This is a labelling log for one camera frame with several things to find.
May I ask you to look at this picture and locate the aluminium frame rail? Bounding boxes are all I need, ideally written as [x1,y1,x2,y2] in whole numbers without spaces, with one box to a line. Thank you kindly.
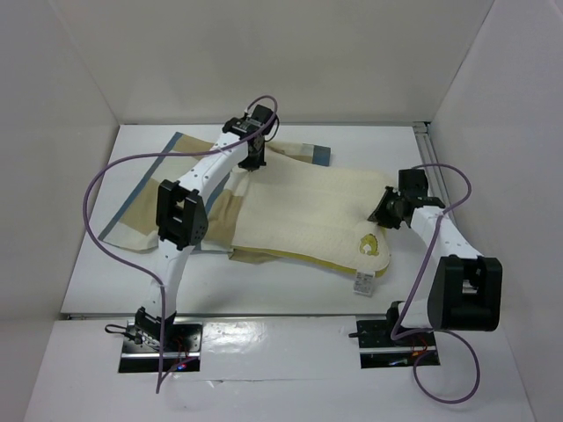
[413,120,485,313]

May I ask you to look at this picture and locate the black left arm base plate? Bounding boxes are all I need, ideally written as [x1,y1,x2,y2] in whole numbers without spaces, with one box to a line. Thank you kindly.
[103,319,206,375]

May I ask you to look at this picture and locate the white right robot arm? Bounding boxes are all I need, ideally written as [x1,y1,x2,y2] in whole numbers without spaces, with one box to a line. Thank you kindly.
[369,164,503,345]

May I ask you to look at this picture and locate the blue beige plaid pillowcase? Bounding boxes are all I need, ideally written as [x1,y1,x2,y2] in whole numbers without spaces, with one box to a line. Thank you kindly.
[99,141,332,253]

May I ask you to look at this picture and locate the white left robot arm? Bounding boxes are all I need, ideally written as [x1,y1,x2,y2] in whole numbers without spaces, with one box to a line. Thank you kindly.
[135,106,278,351]

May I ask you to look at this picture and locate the cream pillow with duck patch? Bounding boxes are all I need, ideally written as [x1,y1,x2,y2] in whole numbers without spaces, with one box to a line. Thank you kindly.
[225,151,394,277]

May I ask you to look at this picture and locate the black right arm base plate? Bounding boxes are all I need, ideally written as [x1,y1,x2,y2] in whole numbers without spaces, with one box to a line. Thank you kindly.
[347,317,441,369]

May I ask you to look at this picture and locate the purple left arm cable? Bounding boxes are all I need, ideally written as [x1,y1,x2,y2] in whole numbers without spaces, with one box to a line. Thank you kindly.
[83,94,281,395]

